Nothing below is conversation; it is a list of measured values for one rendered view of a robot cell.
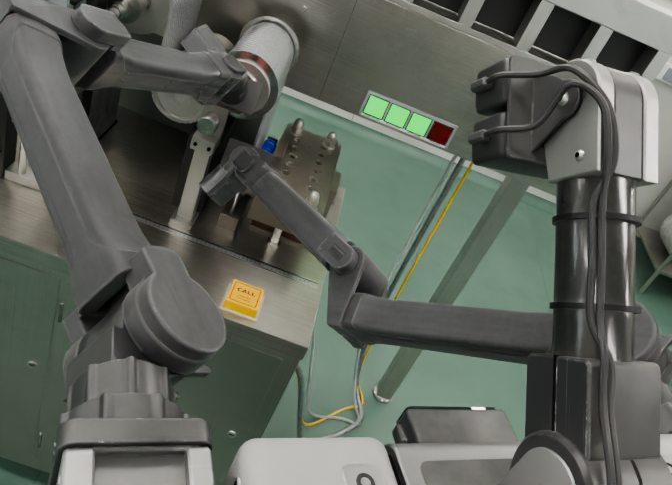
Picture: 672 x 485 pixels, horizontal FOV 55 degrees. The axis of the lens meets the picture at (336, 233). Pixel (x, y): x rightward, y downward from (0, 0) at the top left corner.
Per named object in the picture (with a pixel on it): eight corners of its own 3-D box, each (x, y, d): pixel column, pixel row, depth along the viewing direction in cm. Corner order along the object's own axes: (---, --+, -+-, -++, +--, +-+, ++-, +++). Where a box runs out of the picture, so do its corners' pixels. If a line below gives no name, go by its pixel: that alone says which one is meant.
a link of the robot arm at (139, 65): (39, 105, 71) (103, 36, 68) (7, 64, 71) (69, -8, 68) (212, 114, 112) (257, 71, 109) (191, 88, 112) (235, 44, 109)
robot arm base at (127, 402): (34, 550, 41) (55, 442, 35) (45, 439, 47) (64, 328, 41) (174, 540, 45) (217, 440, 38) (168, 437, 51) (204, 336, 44)
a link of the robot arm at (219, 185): (281, 188, 126) (254, 161, 120) (238, 228, 126) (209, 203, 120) (260, 163, 135) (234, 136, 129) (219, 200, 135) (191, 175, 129)
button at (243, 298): (222, 307, 133) (225, 299, 132) (231, 286, 139) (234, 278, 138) (254, 319, 134) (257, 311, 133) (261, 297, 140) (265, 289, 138)
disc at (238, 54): (200, 104, 138) (217, 39, 130) (201, 103, 138) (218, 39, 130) (266, 129, 139) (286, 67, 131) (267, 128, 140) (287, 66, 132)
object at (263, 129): (240, 183, 148) (264, 114, 138) (262, 138, 168) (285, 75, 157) (242, 184, 148) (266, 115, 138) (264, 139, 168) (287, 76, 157)
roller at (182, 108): (147, 110, 140) (158, 60, 133) (184, 69, 161) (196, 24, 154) (200, 131, 141) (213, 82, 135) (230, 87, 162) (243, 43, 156)
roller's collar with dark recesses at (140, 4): (104, 16, 124) (109, -17, 121) (117, 7, 129) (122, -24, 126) (136, 29, 125) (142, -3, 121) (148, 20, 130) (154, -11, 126)
